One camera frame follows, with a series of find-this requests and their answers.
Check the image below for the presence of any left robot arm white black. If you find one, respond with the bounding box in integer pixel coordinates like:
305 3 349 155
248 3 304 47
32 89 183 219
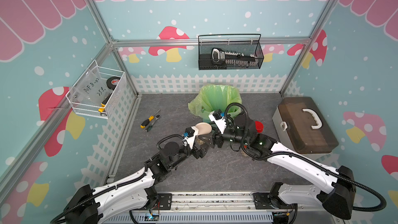
51 133 214 224

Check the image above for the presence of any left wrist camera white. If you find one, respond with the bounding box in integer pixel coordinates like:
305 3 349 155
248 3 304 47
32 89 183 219
183 126 199 150

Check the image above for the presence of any peanut jar beige lid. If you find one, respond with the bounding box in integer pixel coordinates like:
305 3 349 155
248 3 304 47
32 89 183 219
195 122 213 146

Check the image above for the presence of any socket wrench set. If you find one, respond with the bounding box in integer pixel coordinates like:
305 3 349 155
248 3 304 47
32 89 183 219
211 48 259 68

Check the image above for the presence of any brown lidded tool box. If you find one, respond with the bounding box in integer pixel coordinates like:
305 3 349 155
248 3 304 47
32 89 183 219
273 97 339 160

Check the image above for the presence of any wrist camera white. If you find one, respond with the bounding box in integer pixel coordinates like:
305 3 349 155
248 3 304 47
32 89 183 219
209 110 227 134
183 126 199 150

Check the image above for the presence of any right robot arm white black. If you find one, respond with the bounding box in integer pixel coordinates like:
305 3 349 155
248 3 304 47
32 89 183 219
198 103 387 220

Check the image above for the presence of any yellow utility knife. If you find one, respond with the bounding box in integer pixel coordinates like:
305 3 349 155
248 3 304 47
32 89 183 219
98 94 111 113

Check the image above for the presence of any green trash bin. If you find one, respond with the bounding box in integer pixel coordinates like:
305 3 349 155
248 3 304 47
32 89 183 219
201 107 240 125

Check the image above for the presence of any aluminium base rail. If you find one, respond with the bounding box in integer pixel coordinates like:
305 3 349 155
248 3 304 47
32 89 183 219
102 189 336 224

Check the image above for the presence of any yellow black screwdriver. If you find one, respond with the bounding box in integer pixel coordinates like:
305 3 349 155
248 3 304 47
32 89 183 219
140 110 161 129

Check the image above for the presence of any black wire mesh basket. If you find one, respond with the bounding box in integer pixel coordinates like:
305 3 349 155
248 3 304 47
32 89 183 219
198 34 264 70

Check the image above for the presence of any green plastic bin liner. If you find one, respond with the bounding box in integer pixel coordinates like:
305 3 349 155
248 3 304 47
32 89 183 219
188 84 242 119

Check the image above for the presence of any black tape roll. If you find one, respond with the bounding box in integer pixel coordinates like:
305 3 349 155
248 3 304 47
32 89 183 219
106 76 121 90

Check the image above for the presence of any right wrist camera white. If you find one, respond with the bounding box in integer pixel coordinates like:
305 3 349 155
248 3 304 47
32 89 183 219
209 110 227 134

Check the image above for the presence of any peanut jar red lid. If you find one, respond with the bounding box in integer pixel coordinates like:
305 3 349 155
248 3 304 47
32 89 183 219
255 121 264 133

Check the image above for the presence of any clear wall bin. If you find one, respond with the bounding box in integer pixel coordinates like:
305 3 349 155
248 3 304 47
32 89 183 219
66 60 126 119

